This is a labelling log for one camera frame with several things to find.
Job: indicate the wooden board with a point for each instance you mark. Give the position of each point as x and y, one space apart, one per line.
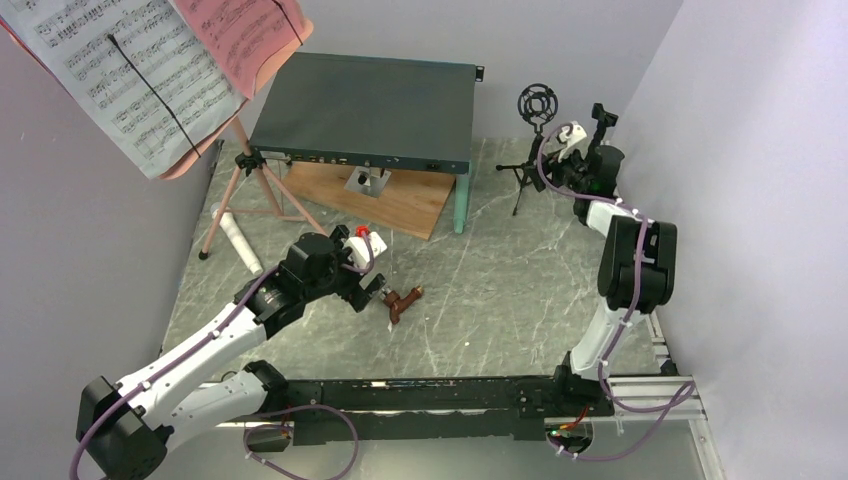
410 202

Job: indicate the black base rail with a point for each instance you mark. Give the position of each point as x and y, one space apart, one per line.
523 408

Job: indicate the white microphone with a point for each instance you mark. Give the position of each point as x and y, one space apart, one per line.
240 244

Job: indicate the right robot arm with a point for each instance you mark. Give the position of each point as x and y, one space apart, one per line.
636 271

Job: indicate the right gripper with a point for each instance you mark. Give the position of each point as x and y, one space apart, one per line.
557 167

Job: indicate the brown plastic faucet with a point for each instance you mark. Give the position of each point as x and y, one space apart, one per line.
398 304

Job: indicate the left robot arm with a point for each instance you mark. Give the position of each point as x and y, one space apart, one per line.
129 426

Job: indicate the white sheet music page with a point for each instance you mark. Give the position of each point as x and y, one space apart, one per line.
136 69

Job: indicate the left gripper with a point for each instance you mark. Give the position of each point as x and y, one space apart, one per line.
355 293

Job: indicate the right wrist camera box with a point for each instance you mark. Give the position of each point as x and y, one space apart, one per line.
572 138

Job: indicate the green microphone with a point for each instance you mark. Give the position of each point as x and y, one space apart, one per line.
461 199

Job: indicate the black round-base mic stand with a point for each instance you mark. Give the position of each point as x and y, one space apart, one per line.
604 121

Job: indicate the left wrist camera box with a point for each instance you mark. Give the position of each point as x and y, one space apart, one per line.
366 246

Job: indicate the black tripod mic stand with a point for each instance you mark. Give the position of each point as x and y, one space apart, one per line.
537 105

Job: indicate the dark rack audio unit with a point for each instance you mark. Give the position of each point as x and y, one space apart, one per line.
370 111

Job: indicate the metal bracket under unit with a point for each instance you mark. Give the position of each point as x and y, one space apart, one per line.
369 181

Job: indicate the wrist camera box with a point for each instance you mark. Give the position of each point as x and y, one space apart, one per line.
366 246
572 138

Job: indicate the pink sheet music page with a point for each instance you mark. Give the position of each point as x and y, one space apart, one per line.
248 39

